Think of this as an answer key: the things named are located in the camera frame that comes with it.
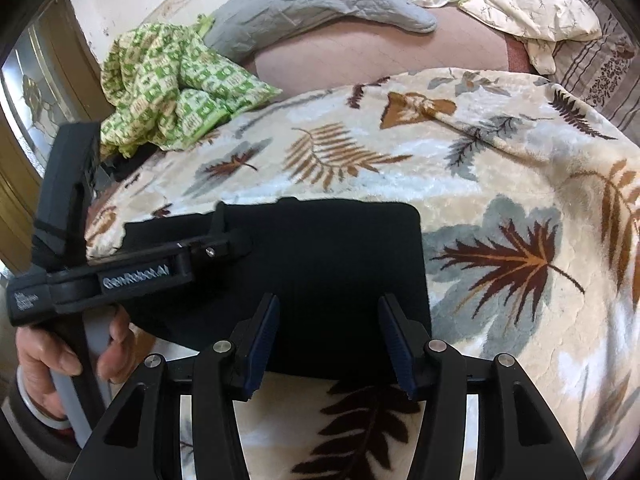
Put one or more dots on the person's left hand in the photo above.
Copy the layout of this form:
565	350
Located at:
45	355

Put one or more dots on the grey quilted blanket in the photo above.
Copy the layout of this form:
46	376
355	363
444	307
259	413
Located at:
310	5

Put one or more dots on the patterned glass door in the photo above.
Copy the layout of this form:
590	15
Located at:
25	90

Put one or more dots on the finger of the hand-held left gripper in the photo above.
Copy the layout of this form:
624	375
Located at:
220	251

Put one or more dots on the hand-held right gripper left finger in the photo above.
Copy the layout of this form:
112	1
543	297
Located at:
260	345

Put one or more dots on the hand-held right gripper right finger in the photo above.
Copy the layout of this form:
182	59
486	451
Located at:
397	345

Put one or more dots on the wooden door frame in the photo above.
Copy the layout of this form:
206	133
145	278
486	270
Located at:
65	35

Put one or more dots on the green checked quilt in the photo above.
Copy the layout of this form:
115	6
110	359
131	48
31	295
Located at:
175	85

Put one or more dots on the leaf print fleece blanket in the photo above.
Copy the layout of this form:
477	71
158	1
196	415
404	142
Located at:
500	185

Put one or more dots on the black pants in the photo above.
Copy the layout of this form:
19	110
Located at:
325	270

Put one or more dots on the cream printed quilt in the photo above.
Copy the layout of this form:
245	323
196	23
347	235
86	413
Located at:
530	0

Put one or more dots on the striped brown pillow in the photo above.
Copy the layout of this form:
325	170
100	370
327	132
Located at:
595	65

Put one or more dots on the person's left forearm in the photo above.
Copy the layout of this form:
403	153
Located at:
30	440

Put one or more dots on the pink bed sheet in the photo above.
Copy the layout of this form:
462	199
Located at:
375	55

